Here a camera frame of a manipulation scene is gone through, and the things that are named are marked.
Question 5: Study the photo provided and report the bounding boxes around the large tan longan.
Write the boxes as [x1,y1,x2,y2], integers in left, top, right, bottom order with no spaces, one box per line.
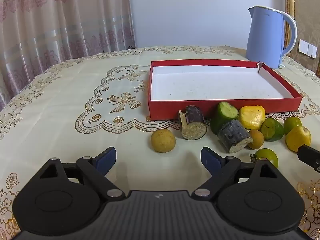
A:
[150,129,176,153]

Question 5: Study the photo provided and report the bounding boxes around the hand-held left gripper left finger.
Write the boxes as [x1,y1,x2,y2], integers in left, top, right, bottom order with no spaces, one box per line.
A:
[37,147,126,202]

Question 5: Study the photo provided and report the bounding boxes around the pink floral curtain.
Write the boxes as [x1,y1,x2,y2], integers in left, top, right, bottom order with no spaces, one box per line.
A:
[0,0,137,110]

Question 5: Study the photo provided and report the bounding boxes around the small tan longan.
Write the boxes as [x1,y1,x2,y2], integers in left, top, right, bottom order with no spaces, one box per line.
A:
[247,129,265,150]

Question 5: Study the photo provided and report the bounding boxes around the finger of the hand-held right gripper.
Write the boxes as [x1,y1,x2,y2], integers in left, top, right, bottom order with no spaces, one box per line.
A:
[297,144,320,173]

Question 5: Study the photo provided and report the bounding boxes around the light blue electric kettle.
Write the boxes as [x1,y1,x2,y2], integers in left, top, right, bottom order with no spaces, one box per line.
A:
[245,5,298,69]

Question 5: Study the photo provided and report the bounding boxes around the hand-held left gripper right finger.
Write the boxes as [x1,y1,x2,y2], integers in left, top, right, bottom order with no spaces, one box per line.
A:
[191,147,282,202]

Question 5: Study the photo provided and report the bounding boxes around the green orange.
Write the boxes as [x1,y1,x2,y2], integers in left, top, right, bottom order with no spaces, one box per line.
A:
[283,116,302,135]
[249,148,279,169]

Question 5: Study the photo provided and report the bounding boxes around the white wall switch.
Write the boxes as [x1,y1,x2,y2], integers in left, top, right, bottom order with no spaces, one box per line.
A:
[299,39,317,59]

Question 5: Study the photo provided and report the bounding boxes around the red cardboard box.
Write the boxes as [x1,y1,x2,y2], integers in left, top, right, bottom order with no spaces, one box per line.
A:
[147,59,303,121]

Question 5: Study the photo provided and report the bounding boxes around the cut cucumber piece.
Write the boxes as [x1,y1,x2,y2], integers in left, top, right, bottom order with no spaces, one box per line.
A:
[209,101,239,135]

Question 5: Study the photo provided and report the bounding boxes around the dark purple sugarcane piece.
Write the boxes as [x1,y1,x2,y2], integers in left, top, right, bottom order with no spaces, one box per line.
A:
[217,119,254,154]
[177,105,207,140]

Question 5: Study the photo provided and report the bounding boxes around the yellow pepper piece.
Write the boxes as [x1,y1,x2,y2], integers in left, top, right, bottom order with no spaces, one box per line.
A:
[237,106,266,130]

